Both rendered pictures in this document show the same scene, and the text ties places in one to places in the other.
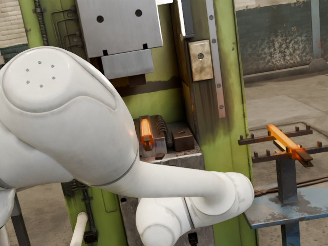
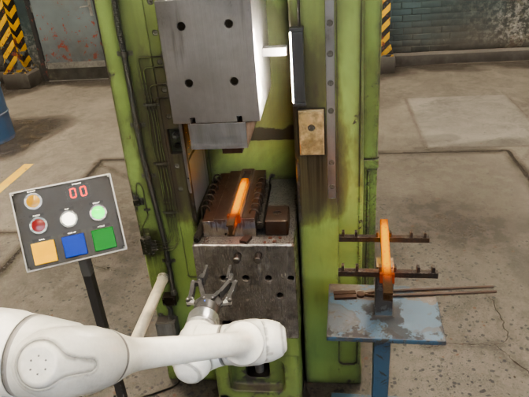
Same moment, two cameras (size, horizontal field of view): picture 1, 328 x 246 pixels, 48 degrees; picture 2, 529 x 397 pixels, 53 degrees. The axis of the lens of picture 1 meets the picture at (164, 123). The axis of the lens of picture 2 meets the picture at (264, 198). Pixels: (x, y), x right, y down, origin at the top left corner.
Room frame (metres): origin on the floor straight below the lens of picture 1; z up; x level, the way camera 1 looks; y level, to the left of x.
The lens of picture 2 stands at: (-0.18, -0.34, 1.97)
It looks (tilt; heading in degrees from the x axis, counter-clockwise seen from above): 28 degrees down; 10
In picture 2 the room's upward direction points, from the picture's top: 5 degrees counter-clockwise
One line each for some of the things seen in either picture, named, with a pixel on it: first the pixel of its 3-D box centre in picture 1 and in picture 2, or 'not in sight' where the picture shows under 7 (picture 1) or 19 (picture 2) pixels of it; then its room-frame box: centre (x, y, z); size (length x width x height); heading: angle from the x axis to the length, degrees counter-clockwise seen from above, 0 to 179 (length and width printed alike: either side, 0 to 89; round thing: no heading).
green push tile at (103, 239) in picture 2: not in sight; (104, 239); (1.31, 0.52, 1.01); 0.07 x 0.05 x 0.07; 117
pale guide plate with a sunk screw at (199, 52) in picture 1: (200, 60); (311, 132); (1.63, -0.20, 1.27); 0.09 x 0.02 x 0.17; 92
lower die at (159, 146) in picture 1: (141, 134); (236, 199); (1.69, 0.11, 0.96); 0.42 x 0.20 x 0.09; 2
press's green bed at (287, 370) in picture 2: not in sight; (263, 333); (1.70, 0.06, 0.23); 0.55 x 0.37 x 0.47; 2
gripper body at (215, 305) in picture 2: not in sight; (207, 306); (0.98, 0.06, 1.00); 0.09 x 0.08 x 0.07; 2
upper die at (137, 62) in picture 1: (128, 60); (227, 115); (1.69, 0.11, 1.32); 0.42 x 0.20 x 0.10; 2
